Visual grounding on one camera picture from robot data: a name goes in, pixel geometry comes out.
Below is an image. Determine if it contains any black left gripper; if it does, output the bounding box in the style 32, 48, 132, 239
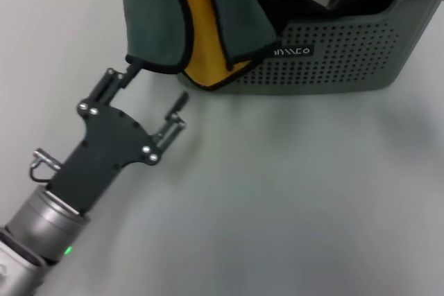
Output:
46, 60, 190, 216

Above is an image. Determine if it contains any yellow and green towel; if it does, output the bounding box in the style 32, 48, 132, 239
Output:
121, 0, 278, 92

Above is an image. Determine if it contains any green perforated plastic storage box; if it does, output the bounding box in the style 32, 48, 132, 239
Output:
176, 0, 440, 98

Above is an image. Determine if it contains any left gripper cable with plug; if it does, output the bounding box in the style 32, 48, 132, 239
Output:
29, 148, 63, 184

